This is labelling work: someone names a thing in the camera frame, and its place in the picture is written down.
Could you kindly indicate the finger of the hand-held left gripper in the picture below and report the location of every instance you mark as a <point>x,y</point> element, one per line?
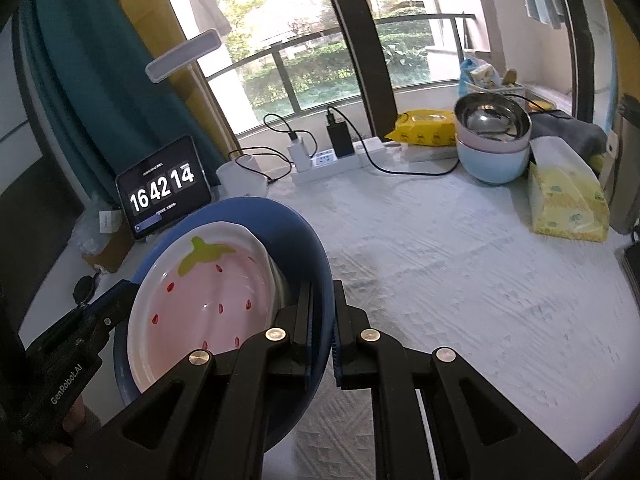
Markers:
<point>112,300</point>

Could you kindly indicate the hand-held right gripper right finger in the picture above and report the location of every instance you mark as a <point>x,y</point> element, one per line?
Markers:
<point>336,355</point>

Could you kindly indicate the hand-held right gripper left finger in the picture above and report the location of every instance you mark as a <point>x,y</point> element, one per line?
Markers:
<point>311,345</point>

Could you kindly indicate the cream deep bowl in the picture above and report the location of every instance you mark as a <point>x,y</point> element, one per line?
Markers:
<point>278,285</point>

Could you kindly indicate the pink strawberry bowl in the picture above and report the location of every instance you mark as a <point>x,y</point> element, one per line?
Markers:
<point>200,300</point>

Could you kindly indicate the large blue bowl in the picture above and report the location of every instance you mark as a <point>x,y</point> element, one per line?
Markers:
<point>300,245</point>

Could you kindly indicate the black round gadget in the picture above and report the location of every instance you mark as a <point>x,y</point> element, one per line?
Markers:
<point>84,290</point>

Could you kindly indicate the cardboard box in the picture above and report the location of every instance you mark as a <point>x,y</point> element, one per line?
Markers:
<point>107,255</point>

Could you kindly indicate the small white box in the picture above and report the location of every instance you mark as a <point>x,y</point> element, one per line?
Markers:
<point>109,222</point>

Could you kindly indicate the clear plastic bag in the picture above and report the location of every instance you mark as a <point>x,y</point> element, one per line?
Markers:
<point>87,220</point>

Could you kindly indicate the tablet showing clock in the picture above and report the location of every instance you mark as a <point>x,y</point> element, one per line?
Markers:
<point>165,190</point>

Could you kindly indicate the white charger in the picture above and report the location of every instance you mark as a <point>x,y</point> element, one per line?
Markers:
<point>299,152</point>

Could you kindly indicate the white power strip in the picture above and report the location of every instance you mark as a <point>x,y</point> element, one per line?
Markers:
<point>370,147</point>

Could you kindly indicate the black charger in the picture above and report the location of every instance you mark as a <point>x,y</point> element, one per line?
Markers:
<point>340,137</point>

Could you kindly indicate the teal curtain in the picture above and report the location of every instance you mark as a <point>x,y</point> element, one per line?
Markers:
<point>100,85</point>

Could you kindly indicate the yellow wet wipes pack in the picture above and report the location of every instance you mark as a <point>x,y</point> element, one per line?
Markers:
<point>420,127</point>

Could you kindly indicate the light blue bowl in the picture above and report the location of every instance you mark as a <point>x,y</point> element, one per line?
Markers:
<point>492,165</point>

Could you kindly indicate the white desk lamp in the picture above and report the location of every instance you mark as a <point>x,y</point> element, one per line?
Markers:
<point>182,55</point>

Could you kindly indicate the balcony railing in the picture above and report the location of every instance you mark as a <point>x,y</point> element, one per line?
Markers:
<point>320,75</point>

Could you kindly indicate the yellow tissue pack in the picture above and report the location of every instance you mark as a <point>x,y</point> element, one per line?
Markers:
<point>570,200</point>

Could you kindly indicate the pink steel-lined bowl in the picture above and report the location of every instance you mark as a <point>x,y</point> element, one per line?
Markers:
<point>492,120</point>

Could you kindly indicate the yellow curtain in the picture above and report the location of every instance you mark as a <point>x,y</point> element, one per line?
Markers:
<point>145,10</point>
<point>625,35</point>

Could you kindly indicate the black phone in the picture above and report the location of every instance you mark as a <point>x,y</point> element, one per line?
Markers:
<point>634,265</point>

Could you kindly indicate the grey cloth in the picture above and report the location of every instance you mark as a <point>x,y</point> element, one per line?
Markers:
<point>575,135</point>

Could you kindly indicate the white storage box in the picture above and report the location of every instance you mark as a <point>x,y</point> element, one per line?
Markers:
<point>550,95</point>

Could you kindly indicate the steel thermos mug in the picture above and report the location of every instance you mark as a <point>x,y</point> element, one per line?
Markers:
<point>627,170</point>

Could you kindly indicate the dark sliding door frame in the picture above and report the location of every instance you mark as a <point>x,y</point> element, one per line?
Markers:
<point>360,60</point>

